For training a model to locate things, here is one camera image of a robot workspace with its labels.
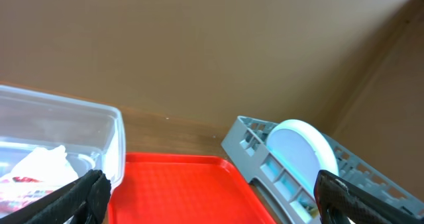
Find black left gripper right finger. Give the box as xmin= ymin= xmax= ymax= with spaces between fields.
xmin=313 ymin=170 xmax=423 ymax=224

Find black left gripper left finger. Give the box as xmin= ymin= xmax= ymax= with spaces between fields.
xmin=1 ymin=170 xmax=111 ymax=224

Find white napkin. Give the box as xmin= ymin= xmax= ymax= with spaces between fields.
xmin=1 ymin=145 xmax=79 ymax=186

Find red snack wrapper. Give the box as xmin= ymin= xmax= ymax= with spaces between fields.
xmin=1 ymin=176 xmax=58 ymax=216

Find light blue plate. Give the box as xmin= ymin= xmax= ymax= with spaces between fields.
xmin=266 ymin=119 xmax=339 ymax=193

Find grey dishwasher rack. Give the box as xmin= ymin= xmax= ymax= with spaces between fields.
xmin=221 ymin=116 xmax=423 ymax=223

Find clear plastic storage bin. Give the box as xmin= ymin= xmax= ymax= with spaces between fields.
xmin=1 ymin=85 xmax=126 ymax=189

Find red serving tray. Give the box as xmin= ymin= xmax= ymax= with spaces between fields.
xmin=108 ymin=152 xmax=274 ymax=224

